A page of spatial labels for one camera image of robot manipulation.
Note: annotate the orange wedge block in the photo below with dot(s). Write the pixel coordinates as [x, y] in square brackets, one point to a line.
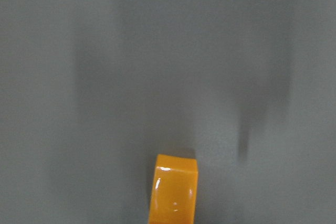
[174, 190]

